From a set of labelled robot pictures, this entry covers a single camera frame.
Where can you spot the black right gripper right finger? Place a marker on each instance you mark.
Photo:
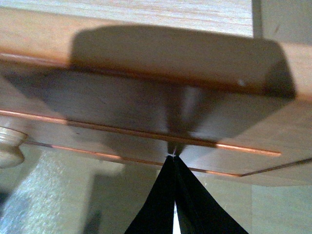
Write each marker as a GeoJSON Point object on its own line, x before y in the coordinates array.
{"type": "Point", "coordinates": [198, 212]}

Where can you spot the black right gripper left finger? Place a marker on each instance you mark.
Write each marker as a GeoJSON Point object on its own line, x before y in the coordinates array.
{"type": "Point", "coordinates": [157, 214]}

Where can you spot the upper drawer wooden knob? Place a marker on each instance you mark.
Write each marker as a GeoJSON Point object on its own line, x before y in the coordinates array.
{"type": "Point", "coordinates": [10, 153]}

